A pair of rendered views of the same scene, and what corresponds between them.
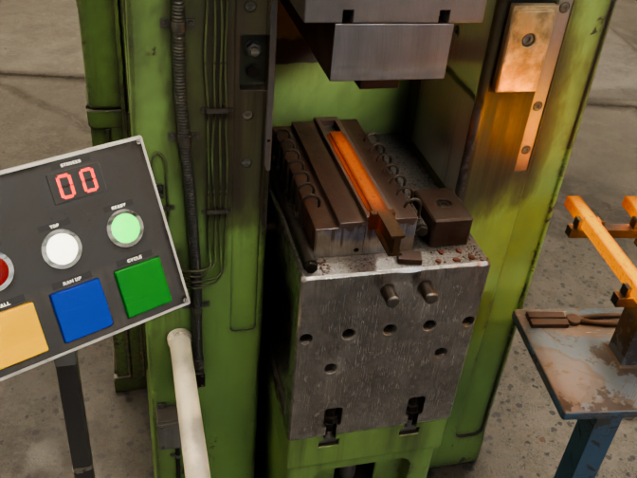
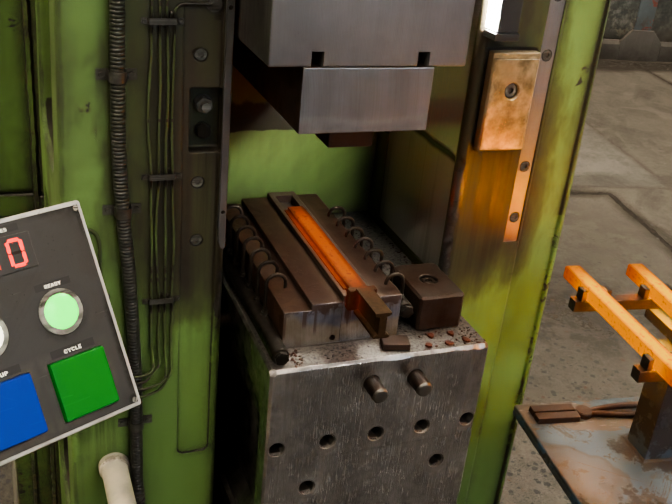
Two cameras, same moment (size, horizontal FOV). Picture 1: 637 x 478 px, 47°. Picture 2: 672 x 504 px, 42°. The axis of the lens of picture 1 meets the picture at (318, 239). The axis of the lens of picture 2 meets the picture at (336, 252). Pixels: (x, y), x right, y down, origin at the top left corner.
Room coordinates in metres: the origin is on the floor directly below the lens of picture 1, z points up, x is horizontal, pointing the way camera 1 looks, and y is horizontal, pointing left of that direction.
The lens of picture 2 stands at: (-0.05, 0.06, 1.67)
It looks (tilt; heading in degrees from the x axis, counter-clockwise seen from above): 26 degrees down; 354
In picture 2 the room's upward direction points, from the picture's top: 6 degrees clockwise
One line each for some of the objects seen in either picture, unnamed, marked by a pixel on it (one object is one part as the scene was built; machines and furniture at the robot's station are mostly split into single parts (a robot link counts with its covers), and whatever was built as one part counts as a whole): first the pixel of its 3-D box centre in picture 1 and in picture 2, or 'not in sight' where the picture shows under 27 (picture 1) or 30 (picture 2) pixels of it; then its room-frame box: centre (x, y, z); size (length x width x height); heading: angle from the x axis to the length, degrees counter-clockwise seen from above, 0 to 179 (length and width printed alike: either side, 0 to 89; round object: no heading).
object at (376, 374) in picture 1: (347, 273); (315, 375); (1.38, -0.08, 0.69); 0.56 x 0.38 x 0.45; 17
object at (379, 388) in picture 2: (390, 296); (376, 389); (1.09, -0.15, 0.87); 0.04 x 0.03 x 0.03; 17
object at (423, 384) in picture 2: (427, 292); (419, 383); (1.11, -0.22, 0.87); 0.04 x 0.03 x 0.03; 17
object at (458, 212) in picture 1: (441, 216); (425, 295); (1.26, -0.24, 0.95); 0.12 x 0.08 x 0.06; 17
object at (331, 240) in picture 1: (336, 179); (301, 259); (1.35, -0.03, 0.96); 0.42 x 0.20 x 0.09; 17
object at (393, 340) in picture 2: (409, 257); (395, 342); (1.15, -0.18, 0.92); 0.04 x 0.03 x 0.01; 94
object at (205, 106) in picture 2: (253, 61); (204, 118); (1.24, 0.15, 1.24); 0.03 x 0.03 x 0.07; 17
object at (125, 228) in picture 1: (125, 228); (61, 311); (0.92, 0.29, 1.09); 0.05 x 0.03 x 0.04; 107
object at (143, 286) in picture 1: (142, 286); (83, 383); (0.88, 0.26, 1.01); 0.07 x 0.05 x 0.07; 132
